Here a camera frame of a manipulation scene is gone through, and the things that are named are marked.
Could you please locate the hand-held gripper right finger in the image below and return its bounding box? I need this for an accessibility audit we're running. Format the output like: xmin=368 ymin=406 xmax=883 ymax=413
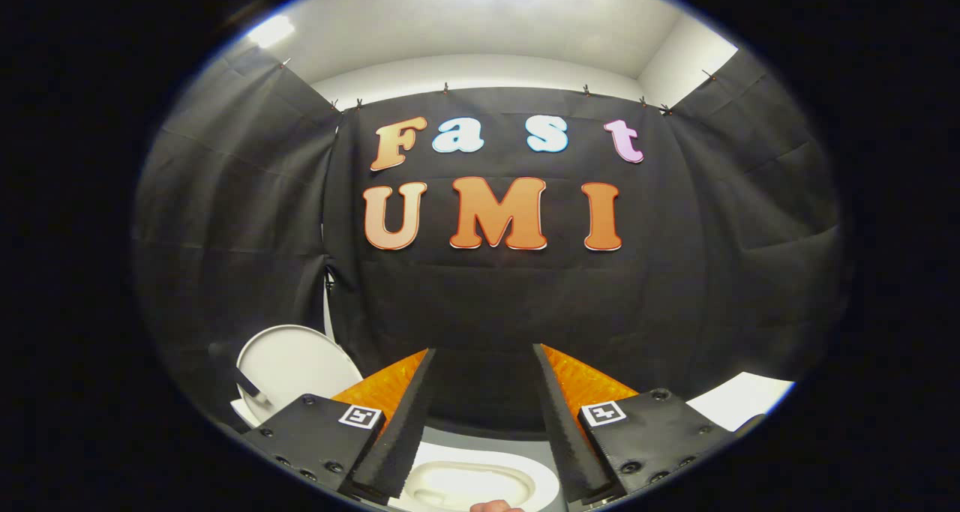
xmin=532 ymin=343 xmax=740 ymax=507

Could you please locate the black backdrop cloth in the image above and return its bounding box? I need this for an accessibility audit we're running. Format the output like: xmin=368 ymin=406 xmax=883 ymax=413
xmin=133 ymin=43 xmax=852 ymax=442

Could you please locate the white toilet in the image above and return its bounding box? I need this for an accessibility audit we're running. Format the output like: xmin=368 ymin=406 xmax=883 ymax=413
xmin=229 ymin=398 xmax=563 ymax=512

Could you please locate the white toilet lid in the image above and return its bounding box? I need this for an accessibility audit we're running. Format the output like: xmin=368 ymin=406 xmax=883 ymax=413
xmin=236 ymin=325 xmax=365 ymax=427

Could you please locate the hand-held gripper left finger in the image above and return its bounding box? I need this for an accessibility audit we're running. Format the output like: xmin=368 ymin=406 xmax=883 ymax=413
xmin=240 ymin=349 xmax=437 ymax=505

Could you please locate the white drawer cabinet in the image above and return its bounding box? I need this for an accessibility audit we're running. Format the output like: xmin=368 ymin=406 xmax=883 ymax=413
xmin=686 ymin=372 xmax=796 ymax=432

